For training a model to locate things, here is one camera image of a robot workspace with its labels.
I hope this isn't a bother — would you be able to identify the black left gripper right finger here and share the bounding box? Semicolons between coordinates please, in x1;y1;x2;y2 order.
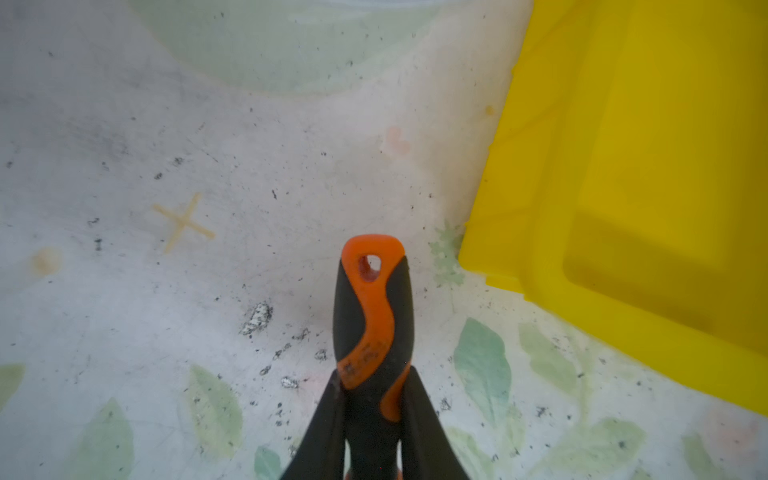
401;367;469;480

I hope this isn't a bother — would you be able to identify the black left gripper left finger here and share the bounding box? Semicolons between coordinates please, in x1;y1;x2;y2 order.
281;371;346;480

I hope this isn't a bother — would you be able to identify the orange black screwdriver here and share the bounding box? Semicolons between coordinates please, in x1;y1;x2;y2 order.
333;234;414;479

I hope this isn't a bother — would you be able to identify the yellow plastic bin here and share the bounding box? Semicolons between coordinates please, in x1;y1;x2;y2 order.
459;1;767;414

